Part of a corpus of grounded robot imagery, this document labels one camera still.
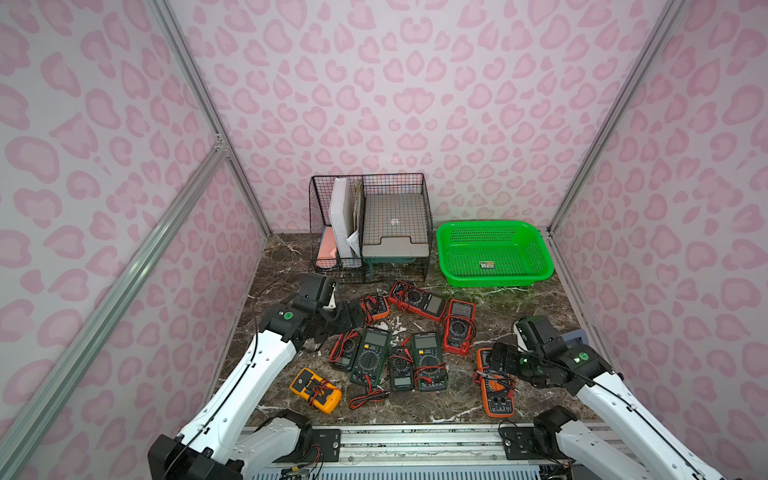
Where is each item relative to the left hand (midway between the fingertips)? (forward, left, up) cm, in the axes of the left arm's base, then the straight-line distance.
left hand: (354, 315), depth 77 cm
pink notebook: (+36, +14, -16) cm, 42 cm away
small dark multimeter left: (-3, +4, -15) cm, 16 cm away
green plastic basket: (+36, -48, -18) cm, 62 cm away
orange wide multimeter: (+10, -4, -13) cm, 17 cm away
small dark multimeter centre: (-9, -12, -14) cm, 20 cm away
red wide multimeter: (+13, -18, -14) cm, 26 cm away
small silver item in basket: (+30, -44, -19) cm, 57 cm away
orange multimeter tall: (-14, -37, -14) cm, 42 cm away
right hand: (-9, -38, -9) cm, 40 cm away
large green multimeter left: (-5, -4, -16) cm, 17 cm away
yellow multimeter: (-15, +8, -14) cm, 22 cm away
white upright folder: (+31, +6, +8) cm, 33 cm away
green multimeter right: (-9, -20, -15) cm, 26 cm away
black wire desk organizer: (+26, -1, -14) cm, 29 cm away
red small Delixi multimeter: (+2, -29, -13) cm, 32 cm away
